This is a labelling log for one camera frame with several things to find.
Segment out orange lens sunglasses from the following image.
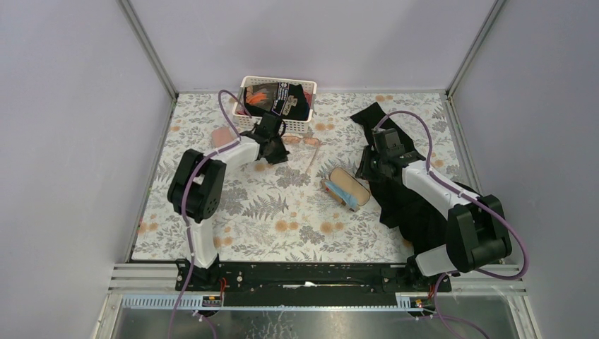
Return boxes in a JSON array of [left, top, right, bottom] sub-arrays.
[[283, 135, 322, 173]]

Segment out plaid glasses case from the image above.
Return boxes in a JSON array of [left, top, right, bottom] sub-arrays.
[[321, 167, 371, 212]]

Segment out pink glasses case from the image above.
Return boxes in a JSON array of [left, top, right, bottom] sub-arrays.
[[211, 126, 237, 148]]

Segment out blue cleaning cloth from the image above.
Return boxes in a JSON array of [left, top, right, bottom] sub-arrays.
[[324, 179, 359, 211]]

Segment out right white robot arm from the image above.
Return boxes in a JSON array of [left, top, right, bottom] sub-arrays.
[[356, 129, 512, 291]]

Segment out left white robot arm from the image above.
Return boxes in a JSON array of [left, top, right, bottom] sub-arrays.
[[167, 114, 289, 290]]

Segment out white plastic basket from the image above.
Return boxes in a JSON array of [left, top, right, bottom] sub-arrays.
[[232, 76, 317, 133]]

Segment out black packaged items in basket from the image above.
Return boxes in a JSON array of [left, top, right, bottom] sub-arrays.
[[243, 82, 310, 121]]

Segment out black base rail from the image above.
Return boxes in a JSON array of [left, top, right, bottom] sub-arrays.
[[174, 259, 451, 307]]

